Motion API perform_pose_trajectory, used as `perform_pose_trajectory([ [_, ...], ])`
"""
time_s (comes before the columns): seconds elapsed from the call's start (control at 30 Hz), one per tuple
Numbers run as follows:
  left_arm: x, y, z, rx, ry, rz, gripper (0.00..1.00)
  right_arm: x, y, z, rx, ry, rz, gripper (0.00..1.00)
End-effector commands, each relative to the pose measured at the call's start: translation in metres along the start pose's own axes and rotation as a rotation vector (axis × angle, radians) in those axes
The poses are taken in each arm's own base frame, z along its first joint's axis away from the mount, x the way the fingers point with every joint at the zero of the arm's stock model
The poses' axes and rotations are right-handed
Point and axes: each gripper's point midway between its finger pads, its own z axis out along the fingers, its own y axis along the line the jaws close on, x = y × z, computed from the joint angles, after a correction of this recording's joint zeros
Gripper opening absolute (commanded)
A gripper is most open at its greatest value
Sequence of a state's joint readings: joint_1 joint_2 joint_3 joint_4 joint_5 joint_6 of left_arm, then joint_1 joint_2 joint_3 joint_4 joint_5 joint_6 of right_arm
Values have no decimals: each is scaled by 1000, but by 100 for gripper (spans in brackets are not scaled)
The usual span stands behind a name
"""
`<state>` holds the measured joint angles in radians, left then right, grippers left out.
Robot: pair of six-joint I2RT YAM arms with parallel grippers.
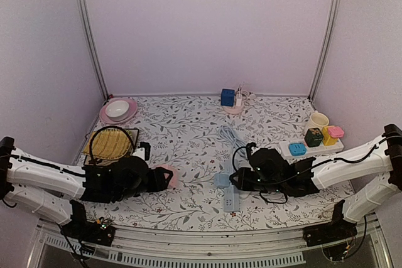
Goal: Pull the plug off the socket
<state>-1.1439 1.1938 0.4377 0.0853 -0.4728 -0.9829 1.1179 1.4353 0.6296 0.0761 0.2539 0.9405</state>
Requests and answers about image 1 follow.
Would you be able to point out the light blue power strip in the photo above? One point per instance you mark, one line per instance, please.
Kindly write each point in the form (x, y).
(230, 201)

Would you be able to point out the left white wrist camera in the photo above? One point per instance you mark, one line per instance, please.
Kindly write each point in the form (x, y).
(143, 151)

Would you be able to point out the pink plug adapter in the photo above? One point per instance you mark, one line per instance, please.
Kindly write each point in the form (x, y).
(335, 132)

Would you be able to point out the pink plate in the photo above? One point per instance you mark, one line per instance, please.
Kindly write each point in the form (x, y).
(132, 111)

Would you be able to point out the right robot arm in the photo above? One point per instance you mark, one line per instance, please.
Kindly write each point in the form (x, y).
(381, 156)

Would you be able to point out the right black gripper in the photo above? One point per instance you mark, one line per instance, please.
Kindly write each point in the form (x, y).
(242, 184)

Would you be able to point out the cyan plug adapter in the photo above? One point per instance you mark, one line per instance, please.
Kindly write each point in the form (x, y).
(297, 149)

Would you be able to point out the yellow woven basket tray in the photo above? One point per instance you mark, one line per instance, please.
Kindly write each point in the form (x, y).
(111, 144)

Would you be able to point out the white charger with cable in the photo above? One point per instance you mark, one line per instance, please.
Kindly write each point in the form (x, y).
(242, 95)

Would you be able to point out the cream ceramic mug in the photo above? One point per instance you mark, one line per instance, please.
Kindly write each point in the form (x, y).
(316, 120)

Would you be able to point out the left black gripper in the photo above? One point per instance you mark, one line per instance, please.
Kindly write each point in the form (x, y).
(161, 184)

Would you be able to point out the light blue charger plug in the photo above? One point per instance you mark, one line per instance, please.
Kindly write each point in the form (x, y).
(222, 180)

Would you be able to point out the white long power strip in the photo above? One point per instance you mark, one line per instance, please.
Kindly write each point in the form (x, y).
(311, 151)

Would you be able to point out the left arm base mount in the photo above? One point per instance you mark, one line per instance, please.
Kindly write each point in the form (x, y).
(100, 232)

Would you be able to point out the black framed mat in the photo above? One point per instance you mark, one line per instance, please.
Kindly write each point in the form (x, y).
(132, 135)

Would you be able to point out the white bowl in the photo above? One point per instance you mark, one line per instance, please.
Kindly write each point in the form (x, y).
(117, 110)

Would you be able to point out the yellow cube socket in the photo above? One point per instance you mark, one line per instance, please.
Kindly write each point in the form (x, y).
(327, 140)

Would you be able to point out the dark green cube socket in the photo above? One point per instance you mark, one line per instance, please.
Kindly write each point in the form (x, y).
(313, 137)

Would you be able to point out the pink cube socket adapter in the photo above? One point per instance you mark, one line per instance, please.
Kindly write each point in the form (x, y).
(173, 182)

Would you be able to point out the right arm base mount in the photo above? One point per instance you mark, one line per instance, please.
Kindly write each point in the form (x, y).
(337, 229)

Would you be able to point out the dark blue cube socket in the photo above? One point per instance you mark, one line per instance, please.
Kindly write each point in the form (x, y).
(227, 97)

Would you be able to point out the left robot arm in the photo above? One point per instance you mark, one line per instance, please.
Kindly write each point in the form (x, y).
(58, 191)

